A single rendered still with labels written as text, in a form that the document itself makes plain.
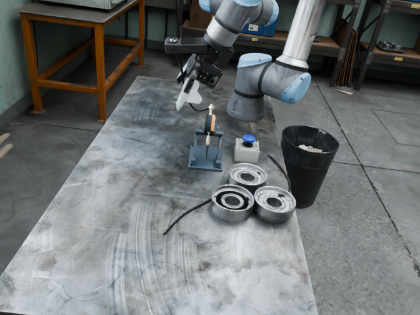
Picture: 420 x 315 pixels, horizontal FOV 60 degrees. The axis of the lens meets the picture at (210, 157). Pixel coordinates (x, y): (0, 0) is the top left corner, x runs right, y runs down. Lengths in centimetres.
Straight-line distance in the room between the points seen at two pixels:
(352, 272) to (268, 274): 130
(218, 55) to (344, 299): 135
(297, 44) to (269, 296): 82
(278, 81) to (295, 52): 11
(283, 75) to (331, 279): 111
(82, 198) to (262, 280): 47
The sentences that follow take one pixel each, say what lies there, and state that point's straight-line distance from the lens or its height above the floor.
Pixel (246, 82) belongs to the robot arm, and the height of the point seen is 94.
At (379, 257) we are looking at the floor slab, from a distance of 224.
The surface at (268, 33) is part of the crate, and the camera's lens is 439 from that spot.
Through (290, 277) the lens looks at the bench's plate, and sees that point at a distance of 81.
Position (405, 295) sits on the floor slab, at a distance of 212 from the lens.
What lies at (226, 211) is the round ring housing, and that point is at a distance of 87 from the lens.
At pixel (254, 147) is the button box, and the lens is 112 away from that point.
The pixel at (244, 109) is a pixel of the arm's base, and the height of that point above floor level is 84.
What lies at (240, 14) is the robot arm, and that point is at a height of 123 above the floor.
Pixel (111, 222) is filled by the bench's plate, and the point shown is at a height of 80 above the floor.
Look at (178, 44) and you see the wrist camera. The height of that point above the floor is 114.
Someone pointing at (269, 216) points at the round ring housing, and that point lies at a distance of 90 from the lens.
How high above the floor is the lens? 139
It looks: 32 degrees down
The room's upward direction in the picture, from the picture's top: 8 degrees clockwise
